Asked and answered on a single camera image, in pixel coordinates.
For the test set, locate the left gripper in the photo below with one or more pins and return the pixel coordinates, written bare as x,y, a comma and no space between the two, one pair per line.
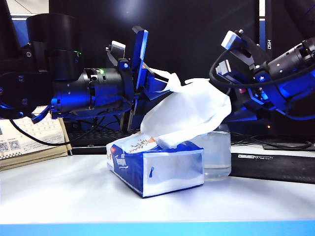
139,49

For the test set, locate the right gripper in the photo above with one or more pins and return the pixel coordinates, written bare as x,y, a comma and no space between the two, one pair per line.
283,96

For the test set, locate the white tissue sheet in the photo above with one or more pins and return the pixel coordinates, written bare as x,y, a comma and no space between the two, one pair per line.
192,105

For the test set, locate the clear plastic cup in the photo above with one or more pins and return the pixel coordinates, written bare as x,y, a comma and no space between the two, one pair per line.
217,152

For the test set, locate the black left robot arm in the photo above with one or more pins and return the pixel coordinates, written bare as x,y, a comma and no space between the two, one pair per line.
73,93

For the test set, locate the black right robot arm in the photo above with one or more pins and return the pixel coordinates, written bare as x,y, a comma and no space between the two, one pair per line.
290,59

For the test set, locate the blue Tempo tissue pack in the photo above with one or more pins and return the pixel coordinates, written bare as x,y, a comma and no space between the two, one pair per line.
167,169

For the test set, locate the black computer monitor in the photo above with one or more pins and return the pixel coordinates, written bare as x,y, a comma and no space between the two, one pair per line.
184,29

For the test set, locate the black mouse pad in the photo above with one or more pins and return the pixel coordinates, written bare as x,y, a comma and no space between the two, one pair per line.
283,169

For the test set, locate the black keyboard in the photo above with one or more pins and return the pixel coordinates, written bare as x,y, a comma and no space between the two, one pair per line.
93,140

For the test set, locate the black computer tower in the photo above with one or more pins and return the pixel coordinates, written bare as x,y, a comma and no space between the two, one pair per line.
274,22

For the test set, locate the paper desk calendar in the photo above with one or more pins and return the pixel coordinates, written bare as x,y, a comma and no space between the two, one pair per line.
50,129

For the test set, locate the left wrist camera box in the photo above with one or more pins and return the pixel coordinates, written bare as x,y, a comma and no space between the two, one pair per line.
117,49

